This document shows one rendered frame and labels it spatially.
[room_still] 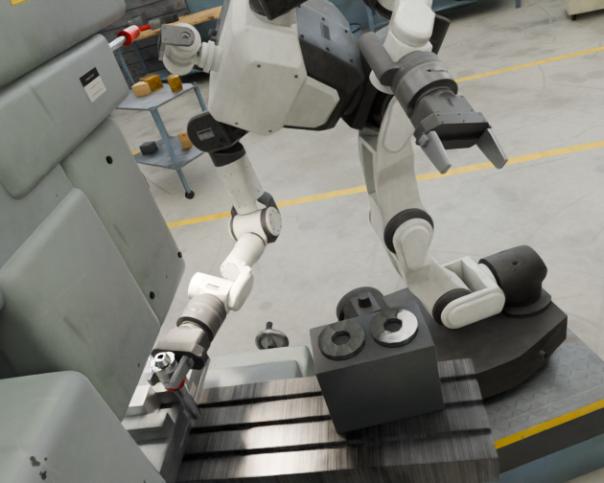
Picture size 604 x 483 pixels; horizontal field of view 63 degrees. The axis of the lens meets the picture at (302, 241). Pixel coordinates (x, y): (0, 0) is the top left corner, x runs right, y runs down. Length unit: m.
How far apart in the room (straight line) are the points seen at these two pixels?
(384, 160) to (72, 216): 0.79
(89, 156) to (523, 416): 1.42
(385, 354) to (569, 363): 1.03
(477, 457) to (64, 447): 0.75
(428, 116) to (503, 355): 1.02
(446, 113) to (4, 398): 0.64
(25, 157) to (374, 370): 0.65
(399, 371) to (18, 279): 0.65
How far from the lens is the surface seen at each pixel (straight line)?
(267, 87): 1.05
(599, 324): 2.56
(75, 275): 0.62
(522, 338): 1.68
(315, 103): 1.10
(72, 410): 0.43
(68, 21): 0.74
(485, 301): 1.60
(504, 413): 1.72
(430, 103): 0.78
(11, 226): 0.58
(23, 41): 0.65
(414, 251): 1.36
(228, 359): 1.58
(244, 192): 1.29
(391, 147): 1.20
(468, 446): 1.02
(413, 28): 0.87
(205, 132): 1.24
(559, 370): 1.83
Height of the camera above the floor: 1.81
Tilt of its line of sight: 33 degrees down
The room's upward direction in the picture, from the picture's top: 17 degrees counter-clockwise
